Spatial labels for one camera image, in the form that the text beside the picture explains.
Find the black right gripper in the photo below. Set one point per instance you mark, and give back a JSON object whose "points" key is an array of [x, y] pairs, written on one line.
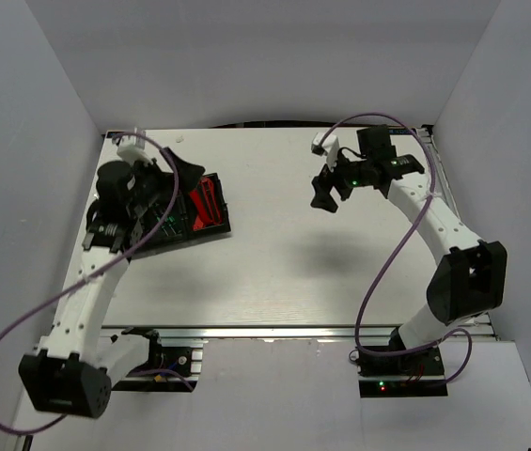
{"points": [[324, 183]]}

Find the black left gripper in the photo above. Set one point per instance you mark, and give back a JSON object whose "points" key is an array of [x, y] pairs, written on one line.
{"points": [[187, 172]]}

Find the red black utility knife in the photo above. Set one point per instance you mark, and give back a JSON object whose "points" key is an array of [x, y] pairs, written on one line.
{"points": [[199, 211]]}

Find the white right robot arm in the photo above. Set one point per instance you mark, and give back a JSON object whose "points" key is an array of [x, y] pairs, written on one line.
{"points": [[470, 276]]}

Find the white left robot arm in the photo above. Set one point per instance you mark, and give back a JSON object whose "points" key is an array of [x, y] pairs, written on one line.
{"points": [[69, 373]]}

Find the black three-compartment tray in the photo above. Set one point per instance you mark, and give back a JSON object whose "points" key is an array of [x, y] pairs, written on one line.
{"points": [[185, 213]]}

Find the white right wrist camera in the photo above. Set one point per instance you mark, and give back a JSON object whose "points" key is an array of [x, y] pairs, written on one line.
{"points": [[327, 145]]}

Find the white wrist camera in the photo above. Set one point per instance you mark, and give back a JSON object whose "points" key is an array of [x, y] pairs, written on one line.
{"points": [[132, 148], [327, 145]]}

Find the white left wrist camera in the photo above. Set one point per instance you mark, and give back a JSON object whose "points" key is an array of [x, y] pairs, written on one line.
{"points": [[132, 148]]}

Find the aluminium front rail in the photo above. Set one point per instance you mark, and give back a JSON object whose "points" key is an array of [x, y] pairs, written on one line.
{"points": [[272, 332]]}

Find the aluminium rail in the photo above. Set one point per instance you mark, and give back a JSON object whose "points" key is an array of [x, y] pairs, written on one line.
{"points": [[272, 332], [471, 175]]}

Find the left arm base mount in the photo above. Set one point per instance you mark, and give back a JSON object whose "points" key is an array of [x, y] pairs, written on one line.
{"points": [[170, 365]]}

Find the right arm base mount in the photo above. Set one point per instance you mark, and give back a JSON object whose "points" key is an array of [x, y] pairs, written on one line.
{"points": [[420, 374]]}

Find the aluminium right side rail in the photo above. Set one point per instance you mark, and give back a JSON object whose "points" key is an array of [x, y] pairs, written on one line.
{"points": [[471, 175]]}

